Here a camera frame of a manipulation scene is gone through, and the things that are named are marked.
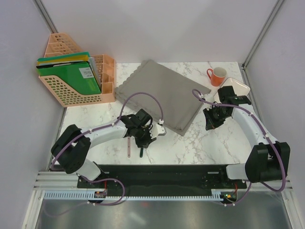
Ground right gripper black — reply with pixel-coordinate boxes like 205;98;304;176
203;104;230;131

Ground knife pink handle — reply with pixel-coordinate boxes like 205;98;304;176
127;137;131;158

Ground white rectangular plate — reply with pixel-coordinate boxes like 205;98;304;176
217;77;251;96

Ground orange mug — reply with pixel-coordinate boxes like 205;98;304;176
206;67;227;87

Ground grey placemat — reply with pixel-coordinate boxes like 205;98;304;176
115;60;211;136

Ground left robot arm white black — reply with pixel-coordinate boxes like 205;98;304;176
51;109;161;187

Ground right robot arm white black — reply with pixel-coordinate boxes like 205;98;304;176
202;86;290;188

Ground green folder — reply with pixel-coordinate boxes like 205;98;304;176
36;62;101;95

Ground yellow folder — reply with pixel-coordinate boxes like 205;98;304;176
37;52;90;65

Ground peach file organizer rack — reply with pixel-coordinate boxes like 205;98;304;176
36;33;116;107

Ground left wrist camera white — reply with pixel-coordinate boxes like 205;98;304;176
150;123;167;138

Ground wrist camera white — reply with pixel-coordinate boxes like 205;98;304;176
150;123;167;138
202;94;215;103

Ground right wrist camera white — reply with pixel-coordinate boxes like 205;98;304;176
202;94;215;103

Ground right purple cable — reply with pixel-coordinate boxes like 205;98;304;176
192;89;286;207

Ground purple cable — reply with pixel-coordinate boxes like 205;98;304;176
192;89;286;207
44;92;165;218

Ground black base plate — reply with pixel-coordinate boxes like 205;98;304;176
77;165;247;195

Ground white cable duct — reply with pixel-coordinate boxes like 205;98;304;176
43;189;223;201

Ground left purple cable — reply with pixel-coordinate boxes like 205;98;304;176
44;92;165;218

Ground aluminium rail profile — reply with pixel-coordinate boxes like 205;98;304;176
33;172;292;191

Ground right aluminium frame post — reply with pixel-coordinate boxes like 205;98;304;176
241;0;285;71

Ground aluminium frame post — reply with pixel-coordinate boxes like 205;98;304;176
33;0;58;33
241;0;285;71

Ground left aluminium frame post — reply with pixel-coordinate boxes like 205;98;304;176
33;0;58;33

